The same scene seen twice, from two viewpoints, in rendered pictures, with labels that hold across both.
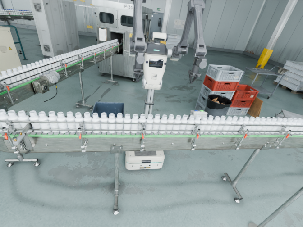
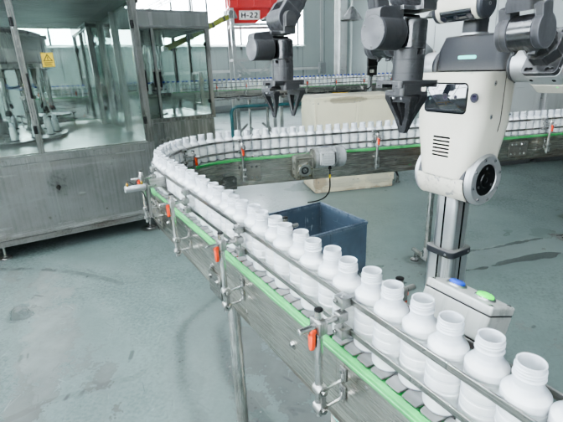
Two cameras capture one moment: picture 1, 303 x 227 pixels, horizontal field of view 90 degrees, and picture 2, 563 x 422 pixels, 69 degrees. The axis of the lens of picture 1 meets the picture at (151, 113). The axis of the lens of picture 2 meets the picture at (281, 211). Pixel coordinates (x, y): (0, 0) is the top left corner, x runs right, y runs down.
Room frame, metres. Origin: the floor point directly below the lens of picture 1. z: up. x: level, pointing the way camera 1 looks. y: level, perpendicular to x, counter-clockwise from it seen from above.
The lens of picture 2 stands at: (0.74, -1.00, 1.52)
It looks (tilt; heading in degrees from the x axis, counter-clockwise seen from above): 19 degrees down; 72
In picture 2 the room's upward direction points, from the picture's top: 2 degrees counter-clockwise
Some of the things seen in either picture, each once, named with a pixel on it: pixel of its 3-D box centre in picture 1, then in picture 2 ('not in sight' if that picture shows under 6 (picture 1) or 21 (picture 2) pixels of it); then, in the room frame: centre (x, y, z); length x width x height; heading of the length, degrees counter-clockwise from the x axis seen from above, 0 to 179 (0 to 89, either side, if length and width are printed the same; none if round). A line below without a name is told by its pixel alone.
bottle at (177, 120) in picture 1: (176, 124); (313, 273); (1.06, -0.23, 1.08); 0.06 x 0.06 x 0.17
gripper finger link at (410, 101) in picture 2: (192, 77); (409, 108); (1.24, -0.29, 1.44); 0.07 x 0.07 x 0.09; 12
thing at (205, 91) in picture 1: (216, 92); not in sight; (3.33, -1.40, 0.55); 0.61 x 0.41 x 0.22; 110
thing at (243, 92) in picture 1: (241, 91); not in sight; (3.58, -2.07, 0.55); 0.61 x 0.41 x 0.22; 106
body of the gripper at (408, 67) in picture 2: (195, 69); (407, 69); (1.23, -0.29, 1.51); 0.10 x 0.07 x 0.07; 12
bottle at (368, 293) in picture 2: (195, 124); (370, 308); (1.10, -0.40, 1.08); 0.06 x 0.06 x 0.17
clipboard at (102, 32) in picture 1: (102, 34); not in sight; (4.63, 1.67, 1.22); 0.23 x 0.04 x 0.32; 85
